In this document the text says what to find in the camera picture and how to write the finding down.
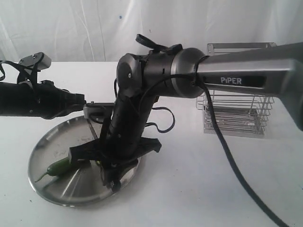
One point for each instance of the white backdrop curtain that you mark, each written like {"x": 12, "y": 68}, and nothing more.
{"x": 104, "y": 30}

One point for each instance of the green cucumber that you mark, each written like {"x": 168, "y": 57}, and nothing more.
{"x": 57, "y": 168}

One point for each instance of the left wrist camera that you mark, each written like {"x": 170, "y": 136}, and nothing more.
{"x": 39, "y": 60}

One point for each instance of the black kitchen knife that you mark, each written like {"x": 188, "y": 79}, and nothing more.
{"x": 92, "y": 131}

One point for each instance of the steel wire utensil rack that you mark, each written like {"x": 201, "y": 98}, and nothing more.
{"x": 240, "y": 115}

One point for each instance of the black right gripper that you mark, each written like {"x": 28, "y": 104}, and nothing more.
{"x": 120, "y": 143}

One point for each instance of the round stainless steel plate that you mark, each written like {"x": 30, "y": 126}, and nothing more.
{"x": 82, "y": 184}

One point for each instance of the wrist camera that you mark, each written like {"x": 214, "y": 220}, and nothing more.
{"x": 39, "y": 60}
{"x": 99, "y": 110}

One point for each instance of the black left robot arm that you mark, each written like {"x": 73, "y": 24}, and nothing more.
{"x": 19, "y": 99}

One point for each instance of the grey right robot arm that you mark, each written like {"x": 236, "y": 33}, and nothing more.
{"x": 186, "y": 73}

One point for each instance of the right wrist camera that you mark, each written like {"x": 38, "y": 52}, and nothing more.
{"x": 99, "y": 110}

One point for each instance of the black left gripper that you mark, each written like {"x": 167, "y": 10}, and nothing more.
{"x": 56, "y": 102}

